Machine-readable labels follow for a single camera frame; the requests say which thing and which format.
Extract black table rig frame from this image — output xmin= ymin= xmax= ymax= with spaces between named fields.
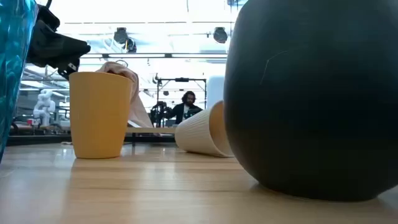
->
xmin=6 ymin=133 xmax=177 ymax=147

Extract orange bowl mug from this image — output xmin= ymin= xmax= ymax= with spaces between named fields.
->
xmin=223 ymin=0 xmax=398 ymax=202

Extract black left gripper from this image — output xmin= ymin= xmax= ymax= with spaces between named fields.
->
xmin=27 ymin=4 xmax=91 ymax=80

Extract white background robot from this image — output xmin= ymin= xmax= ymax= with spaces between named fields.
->
xmin=32 ymin=88 xmax=57 ymax=127

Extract person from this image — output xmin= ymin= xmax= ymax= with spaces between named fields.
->
xmin=167 ymin=90 xmax=205 ymax=126

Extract pink cloth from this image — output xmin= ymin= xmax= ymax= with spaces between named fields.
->
xmin=95 ymin=61 xmax=155 ymax=129

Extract teal faceted plastic tumbler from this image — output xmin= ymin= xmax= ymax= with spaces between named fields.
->
xmin=0 ymin=0 xmax=40 ymax=163

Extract black background rig frame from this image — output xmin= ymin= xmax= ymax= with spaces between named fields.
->
xmin=154 ymin=73 xmax=208 ymax=110

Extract beige ribbed cup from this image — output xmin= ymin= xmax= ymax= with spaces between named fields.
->
xmin=174 ymin=100 xmax=235 ymax=158

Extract small orange plastic cup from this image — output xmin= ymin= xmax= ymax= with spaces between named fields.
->
xmin=68 ymin=72 xmax=134 ymax=160

